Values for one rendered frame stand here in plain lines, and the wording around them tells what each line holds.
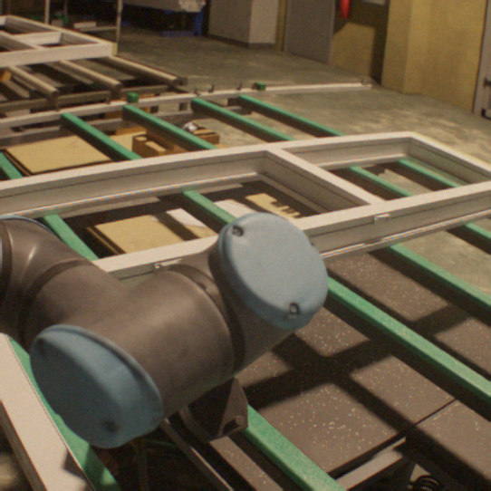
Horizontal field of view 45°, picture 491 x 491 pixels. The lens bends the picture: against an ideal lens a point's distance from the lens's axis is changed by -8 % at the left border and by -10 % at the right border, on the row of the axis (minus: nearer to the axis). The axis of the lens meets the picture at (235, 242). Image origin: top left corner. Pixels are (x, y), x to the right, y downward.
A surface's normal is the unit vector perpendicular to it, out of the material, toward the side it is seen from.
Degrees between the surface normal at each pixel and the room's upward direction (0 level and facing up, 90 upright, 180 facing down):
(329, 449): 0
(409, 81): 90
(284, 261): 36
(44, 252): 7
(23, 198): 90
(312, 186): 90
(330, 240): 90
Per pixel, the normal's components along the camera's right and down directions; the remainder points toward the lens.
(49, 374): -0.63, 0.40
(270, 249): 0.48, -0.51
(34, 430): 0.08, -0.90
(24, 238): 0.70, -0.62
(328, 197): -0.83, 0.18
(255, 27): 0.57, 0.39
